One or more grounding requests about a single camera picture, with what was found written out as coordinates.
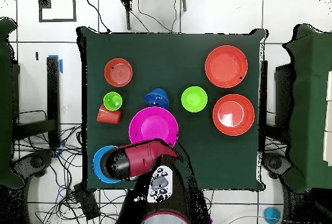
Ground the black metal stand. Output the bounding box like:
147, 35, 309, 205
115, 0, 188, 31

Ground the black table frame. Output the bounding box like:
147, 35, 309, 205
258, 60, 268, 155
11, 55, 62, 149

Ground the small orange bowl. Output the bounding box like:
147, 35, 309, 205
104, 58, 134, 88

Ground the large orange bowl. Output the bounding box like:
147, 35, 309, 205
212, 93, 255, 136
204, 45, 249, 89

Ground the neighbouring green cloth table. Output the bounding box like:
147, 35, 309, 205
281, 23, 332, 194
0, 17, 25, 190

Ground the black power box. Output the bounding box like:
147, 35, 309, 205
73, 182, 101, 221

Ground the orange cup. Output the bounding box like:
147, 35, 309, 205
96, 104, 122, 125

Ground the dark blue bowl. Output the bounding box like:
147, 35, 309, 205
144, 88, 171, 110

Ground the large light blue bowl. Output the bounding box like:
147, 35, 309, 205
92, 145, 123, 184

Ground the tangle of cables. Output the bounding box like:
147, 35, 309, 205
11, 109, 128, 224

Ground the dark green tablecloth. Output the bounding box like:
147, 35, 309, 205
76, 25, 268, 192

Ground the large pink bowl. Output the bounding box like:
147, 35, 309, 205
128, 106, 180, 149

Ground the green cup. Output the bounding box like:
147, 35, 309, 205
102, 91, 124, 112

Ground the light blue bowl on floor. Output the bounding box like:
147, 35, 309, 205
263, 206, 283, 224

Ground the green bowl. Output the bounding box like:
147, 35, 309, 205
180, 86, 208, 113

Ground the dark grey floor base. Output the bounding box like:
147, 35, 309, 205
10, 151, 55, 180
261, 152, 292, 180

